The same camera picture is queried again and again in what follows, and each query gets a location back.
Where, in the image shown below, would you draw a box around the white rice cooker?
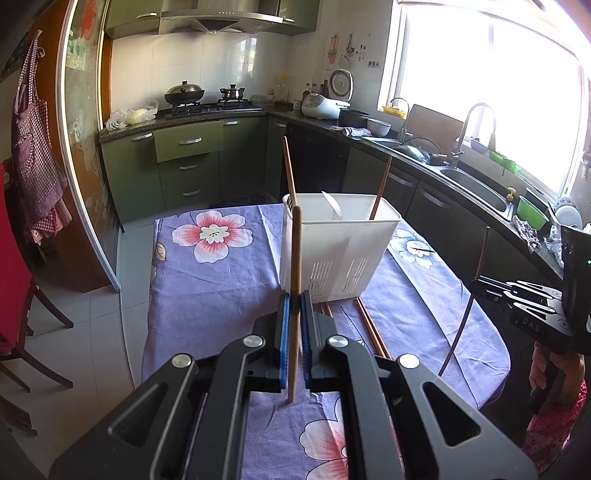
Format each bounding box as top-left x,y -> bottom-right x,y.
301,69 -> 354,121

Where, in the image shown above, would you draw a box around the steel double sink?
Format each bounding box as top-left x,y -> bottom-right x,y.
374,136 -> 515,222

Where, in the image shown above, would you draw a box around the green base cabinets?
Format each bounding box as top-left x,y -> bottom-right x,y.
99,113 -> 564,296

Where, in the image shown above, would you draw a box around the checkered apron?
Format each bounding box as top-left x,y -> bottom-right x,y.
11,30 -> 70,245

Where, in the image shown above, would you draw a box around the small steel faucet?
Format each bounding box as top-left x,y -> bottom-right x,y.
389,97 -> 411,141

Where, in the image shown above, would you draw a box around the wall hooks with decorations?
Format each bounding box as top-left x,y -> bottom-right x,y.
325,31 -> 382,70

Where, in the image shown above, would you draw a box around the white plastic bag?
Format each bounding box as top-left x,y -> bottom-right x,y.
105,99 -> 160,132

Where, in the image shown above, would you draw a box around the person's right forearm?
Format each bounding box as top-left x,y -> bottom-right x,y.
522,383 -> 589,472

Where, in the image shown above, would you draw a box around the steel range hood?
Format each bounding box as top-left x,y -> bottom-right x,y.
159,0 -> 284,37

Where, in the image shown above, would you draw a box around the person's right hand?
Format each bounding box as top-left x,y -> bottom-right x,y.
529,344 -> 589,409

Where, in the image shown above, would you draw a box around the green plastic container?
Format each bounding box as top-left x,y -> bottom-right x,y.
489,150 -> 518,174

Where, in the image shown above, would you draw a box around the wooden cutting board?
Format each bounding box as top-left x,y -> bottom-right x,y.
409,104 -> 465,155

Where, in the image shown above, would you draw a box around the black pan in sink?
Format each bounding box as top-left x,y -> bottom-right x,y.
399,137 -> 448,167

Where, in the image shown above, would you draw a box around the black wok with lid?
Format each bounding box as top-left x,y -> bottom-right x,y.
164,80 -> 206,107

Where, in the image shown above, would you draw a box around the sliding glass door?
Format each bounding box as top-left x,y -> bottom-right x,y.
55,0 -> 123,294

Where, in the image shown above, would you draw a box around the red chair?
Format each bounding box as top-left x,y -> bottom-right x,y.
0,157 -> 75,437

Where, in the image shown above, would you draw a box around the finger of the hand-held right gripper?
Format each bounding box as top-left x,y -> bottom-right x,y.
472,282 -> 563,317
478,275 -> 561,298

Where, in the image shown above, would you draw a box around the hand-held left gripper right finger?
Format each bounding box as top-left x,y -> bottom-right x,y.
300,291 -> 539,480

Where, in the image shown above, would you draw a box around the dark countertop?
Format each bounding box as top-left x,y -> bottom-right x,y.
97,106 -> 564,278

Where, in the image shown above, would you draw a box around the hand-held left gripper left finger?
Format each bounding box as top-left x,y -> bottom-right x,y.
51,291 -> 291,480

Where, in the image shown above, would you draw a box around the white plastic utensil holder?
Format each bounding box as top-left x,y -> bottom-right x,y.
279,191 -> 402,305

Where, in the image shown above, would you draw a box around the dark brown chopstick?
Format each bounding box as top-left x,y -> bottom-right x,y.
360,300 -> 392,361
438,226 -> 491,377
355,300 -> 385,357
368,155 -> 393,221

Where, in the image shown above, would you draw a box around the green drawer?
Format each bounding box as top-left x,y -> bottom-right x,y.
154,121 -> 225,163

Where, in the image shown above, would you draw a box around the window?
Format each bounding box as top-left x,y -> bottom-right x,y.
376,0 -> 585,199

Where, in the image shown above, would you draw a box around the tall steel faucet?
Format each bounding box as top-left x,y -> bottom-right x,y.
450,102 -> 497,169

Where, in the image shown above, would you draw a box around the dark sauce bottles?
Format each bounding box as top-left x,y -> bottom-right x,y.
302,79 -> 331,102

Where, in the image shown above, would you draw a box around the green plastic bowl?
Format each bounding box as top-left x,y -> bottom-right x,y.
516,195 -> 550,229

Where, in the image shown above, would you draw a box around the black inner pot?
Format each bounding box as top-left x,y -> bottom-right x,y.
338,108 -> 371,129

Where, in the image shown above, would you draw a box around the crumpled patterned rag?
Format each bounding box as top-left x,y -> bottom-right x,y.
512,216 -> 541,252

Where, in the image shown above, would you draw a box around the black gas stove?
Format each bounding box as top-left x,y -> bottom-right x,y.
164,100 -> 264,120

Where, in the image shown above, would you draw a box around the crumpled foil bag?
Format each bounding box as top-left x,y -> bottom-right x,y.
542,226 -> 564,268

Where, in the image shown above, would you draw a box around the white plate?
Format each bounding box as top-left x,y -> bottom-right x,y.
551,198 -> 583,232

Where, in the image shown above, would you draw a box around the purple floral tablecloth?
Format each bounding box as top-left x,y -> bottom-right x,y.
141,203 -> 511,480

